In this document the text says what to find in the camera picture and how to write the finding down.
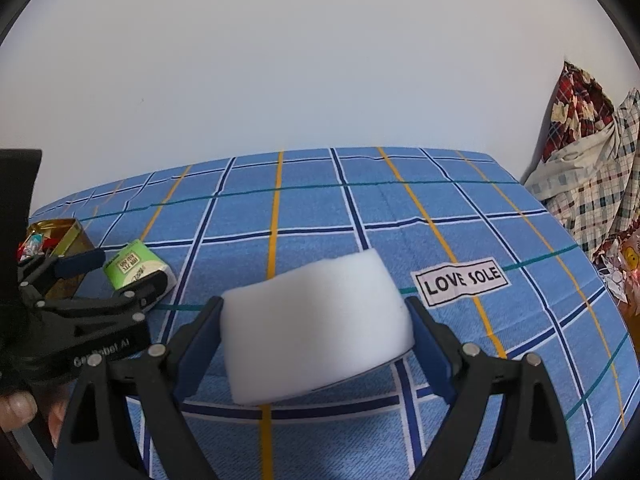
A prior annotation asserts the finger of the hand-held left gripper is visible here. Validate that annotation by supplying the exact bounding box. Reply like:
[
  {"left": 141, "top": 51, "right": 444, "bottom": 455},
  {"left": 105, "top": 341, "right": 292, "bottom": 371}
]
[
  {"left": 17, "top": 247, "right": 107, "bottom": 293},
  {"left": 35, "top": 272, "right": 169, "bottom": 328}
]

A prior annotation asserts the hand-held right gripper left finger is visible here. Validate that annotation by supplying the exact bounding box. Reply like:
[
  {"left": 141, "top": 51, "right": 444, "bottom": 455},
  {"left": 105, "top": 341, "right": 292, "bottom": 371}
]
[{"left": 52, "top": 296, "right": 224, "bottom": 480}]

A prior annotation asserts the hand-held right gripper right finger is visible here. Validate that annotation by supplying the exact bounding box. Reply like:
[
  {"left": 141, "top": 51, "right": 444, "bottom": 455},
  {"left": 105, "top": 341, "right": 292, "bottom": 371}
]
[{"left": 404, "top": 296, "right": 573, "bottom": 480}]

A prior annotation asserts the rectangular metal tin box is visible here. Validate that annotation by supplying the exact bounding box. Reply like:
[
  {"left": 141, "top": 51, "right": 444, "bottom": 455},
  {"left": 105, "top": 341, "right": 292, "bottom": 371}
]
[{"left": 25, "top": 219, "right": 98, "bottom": 301}]

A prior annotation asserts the green tissue pack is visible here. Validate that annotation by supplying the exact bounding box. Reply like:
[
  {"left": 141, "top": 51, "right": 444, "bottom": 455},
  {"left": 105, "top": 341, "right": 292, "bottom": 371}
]
[{"left": 102, "top": 240, "right": 177, "bottom": 306}]

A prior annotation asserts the white sponge block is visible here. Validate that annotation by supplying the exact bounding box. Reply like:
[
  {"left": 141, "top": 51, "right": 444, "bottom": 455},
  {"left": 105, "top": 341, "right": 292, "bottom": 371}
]
[{"left": 220, "top": 249, "right": 416, "bottom": 406}]

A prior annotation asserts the person's left hand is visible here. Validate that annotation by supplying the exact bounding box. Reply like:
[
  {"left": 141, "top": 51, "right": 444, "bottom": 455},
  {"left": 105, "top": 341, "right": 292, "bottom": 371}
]
[{"left": 0, "top": 390, "right": 76, "bottom": 448}]

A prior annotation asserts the blue checked bedsheet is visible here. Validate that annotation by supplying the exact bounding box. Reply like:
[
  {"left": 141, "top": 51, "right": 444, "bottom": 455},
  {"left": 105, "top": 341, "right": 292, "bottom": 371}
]
[{"left": 30, "top": 147, "right": 631, "bottom": 480}]

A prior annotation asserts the plaid cloth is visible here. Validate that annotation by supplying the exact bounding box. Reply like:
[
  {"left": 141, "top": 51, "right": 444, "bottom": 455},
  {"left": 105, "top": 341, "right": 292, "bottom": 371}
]
[{"left": 522, "top": 87, "right": 640, "bottom": 263}]

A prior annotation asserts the red floral quilt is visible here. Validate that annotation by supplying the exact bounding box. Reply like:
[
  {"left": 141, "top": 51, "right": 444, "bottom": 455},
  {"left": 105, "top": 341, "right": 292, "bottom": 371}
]
[{"left": 542, "top": 60, "right": 617, "bottom": 162}]

